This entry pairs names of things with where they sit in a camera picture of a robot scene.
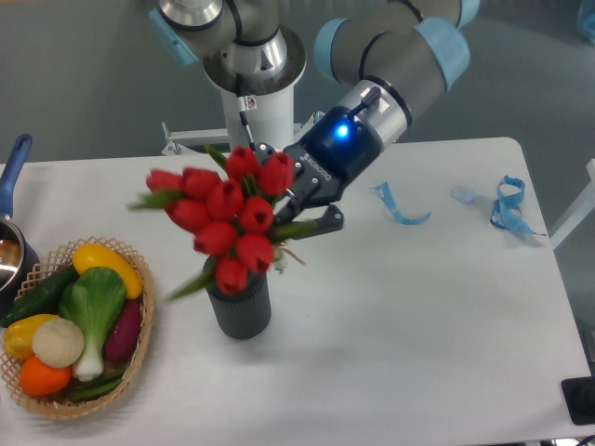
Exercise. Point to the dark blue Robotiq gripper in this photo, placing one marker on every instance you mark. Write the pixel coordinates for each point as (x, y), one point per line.
(332, 154)

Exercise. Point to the red tulip bouquet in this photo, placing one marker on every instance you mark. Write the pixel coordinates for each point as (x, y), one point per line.
(230, 216)

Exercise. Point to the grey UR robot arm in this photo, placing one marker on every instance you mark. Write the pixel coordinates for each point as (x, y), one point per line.
(396, 63)

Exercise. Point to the dark grey ribbed vase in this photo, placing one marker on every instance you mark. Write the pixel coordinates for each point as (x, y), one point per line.
(246, 314)

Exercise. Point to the light blue ribbon strip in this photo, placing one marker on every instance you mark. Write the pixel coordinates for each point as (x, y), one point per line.
(384, 193)

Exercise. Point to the light blue round cap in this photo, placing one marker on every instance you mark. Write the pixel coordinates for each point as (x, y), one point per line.
(463, 195)

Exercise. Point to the crumpled blue ribbon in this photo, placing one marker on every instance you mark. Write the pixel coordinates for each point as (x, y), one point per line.
(506, 212)

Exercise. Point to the purple sweet potato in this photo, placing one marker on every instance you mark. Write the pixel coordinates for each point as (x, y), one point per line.
(124, 336)

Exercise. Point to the green bok choy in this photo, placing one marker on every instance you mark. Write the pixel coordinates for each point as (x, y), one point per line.
(93, 303)

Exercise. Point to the woven wicker basket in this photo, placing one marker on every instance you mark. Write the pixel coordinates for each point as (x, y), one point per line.
(57, 406)

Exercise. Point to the dark green cucumber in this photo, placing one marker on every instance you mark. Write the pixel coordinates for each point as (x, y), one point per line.
(44, 298)

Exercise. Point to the white garlic bulb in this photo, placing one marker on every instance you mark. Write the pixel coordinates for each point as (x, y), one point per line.
(58, 343)

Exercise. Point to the green bean pods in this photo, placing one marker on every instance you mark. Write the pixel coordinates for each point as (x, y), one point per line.
(96, 388)

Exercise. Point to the yellow bell pepper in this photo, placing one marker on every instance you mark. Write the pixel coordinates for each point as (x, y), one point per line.
(18, 336)

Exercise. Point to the orange fruit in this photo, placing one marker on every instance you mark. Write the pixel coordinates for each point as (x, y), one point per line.
(38, 379)

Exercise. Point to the black device at edge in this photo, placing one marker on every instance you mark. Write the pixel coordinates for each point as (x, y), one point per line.
(579, 399)

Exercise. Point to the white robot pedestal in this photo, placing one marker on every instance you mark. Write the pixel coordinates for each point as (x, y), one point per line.
(268, 118)

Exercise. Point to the white metal frame bar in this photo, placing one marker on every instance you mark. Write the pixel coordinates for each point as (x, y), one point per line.
(575, 213)

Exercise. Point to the blue handled saucepan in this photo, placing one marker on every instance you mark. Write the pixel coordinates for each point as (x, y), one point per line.
(17, 256)

